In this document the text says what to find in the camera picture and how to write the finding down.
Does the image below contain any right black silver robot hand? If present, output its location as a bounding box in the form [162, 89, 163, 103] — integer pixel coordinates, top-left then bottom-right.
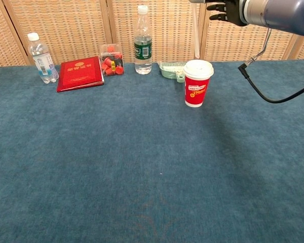
[189, 0, 247, 27]

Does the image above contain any transparent plastic straw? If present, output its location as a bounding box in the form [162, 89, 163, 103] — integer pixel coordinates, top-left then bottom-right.
[192, 3, 201, 58]

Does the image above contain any red paper cup white lid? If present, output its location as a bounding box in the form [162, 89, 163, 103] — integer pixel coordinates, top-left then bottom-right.
[183, 60, 214, 108]

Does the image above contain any light green dustpan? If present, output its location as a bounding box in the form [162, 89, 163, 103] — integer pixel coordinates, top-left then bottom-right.
[159, 61, 191, 84]

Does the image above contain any tall green-label water bottle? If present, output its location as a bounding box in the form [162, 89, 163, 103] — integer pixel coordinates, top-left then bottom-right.
[133, 5, 153, 75]

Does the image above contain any clear box of red parts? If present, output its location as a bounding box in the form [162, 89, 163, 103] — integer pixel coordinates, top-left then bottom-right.
[99, 44, 125, 77]

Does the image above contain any woven bamboo folding screen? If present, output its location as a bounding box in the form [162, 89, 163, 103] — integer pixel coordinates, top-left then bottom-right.
[0, 0, 304, 69]

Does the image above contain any red certificate book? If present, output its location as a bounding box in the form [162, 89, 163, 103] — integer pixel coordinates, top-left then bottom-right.
[56, 56, 105, 93]

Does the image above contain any blue felt table cover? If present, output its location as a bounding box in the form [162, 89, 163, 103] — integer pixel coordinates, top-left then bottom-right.
[0, 59, 304, 243]

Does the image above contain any small blue-label water bottle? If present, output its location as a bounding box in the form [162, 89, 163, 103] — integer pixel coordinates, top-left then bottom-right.
[27, 32, 59, 84]

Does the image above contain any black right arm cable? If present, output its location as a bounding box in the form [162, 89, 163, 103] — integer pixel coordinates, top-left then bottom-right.
[238, 27, 304, 103]

